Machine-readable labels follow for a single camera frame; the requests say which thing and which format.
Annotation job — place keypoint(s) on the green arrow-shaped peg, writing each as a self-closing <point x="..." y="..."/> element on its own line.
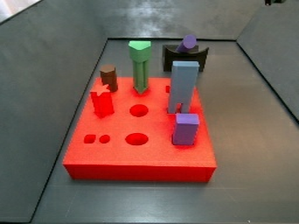
<point x="140" y="55"/>

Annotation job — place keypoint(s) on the purple rectangular block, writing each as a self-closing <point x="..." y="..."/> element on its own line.
<point x="184" y="129"/>

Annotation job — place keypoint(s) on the purple round cylinder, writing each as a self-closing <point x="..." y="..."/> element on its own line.
<point x="186" y="44"/>

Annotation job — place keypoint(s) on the red foam peg board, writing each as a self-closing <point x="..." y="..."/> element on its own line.
<point x="126" y="145"/>

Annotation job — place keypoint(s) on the black curved cradle stand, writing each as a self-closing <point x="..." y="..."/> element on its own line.
<point x="192" y="55"/>

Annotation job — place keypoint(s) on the dark brown cylinder peg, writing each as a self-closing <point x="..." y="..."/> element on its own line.
<point x="108" y="76"/>

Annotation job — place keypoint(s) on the blue-grey tall block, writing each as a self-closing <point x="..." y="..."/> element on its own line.
<point x="182" y="79"/>

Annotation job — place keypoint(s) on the red star-shaped peg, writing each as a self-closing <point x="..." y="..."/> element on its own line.
<point x="101" y="100"/>

